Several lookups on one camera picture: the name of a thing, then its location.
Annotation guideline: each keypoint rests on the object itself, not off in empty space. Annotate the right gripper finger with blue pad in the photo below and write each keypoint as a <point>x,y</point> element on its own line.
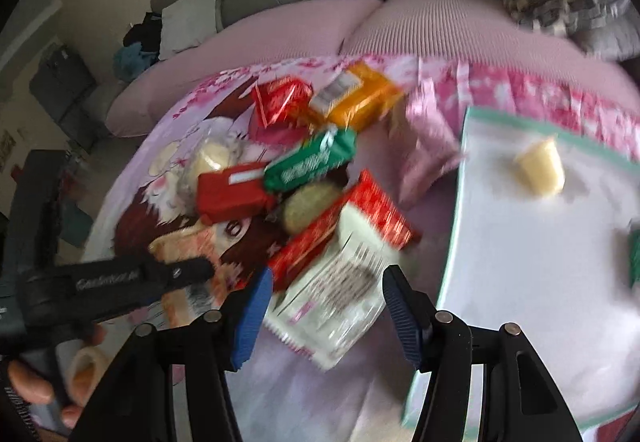
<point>419,327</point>
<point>234,328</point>

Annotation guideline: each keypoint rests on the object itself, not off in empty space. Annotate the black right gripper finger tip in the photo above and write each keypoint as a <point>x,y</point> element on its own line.
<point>179,274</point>

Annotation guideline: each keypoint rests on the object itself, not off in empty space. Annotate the beige orange wafer packet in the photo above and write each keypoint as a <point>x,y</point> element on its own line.
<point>191,254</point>

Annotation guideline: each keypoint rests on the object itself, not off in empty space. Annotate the red patterned packet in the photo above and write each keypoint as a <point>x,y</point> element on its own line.
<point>327,281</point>

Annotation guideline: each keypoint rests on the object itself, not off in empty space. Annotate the person left hand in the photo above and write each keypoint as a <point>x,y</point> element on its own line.
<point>91,365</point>

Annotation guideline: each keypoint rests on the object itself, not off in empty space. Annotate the cartoon girl pink blanket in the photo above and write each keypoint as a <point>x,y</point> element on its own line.
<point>144,203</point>

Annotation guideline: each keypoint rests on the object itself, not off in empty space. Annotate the green round cake packet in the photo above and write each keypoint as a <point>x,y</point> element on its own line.
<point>297,208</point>

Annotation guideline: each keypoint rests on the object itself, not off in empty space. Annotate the dark red snack packet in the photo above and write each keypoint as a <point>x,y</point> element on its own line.
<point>235,193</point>

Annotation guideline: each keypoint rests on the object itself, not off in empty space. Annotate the clear bag yellow bread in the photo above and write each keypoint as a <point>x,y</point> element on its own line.
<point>215,152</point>

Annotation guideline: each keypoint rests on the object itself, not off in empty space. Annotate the green biscuit packet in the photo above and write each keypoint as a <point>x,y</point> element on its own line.
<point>329,148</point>

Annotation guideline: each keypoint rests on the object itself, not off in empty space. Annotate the white tray teal rim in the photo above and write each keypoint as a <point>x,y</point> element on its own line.
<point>557,266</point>

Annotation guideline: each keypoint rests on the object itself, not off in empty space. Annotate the pink purple snack packet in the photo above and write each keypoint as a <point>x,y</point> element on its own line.
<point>428,149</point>

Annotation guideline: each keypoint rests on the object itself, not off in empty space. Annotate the red square snack packet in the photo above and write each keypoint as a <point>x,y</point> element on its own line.
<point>279,102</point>

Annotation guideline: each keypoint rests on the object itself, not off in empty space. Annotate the yellow jelly cup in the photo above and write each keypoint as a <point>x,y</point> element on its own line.
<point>542,169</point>

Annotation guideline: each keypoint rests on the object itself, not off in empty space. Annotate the teal cloth pile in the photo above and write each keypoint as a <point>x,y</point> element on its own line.
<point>131,61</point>

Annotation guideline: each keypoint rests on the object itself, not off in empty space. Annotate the dark grey cabinet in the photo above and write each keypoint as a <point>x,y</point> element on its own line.
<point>61,84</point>

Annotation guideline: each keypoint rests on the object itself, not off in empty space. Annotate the orange snack packet barcode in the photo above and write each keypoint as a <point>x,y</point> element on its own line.
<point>357,98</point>

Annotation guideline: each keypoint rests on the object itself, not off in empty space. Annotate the small green white packet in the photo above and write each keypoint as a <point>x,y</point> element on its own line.
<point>634,253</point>

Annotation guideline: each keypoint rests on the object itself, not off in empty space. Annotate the light grey cushion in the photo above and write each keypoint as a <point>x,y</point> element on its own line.
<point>187,24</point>

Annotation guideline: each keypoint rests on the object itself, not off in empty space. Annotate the grey pillow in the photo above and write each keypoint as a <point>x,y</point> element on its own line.
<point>617,41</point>

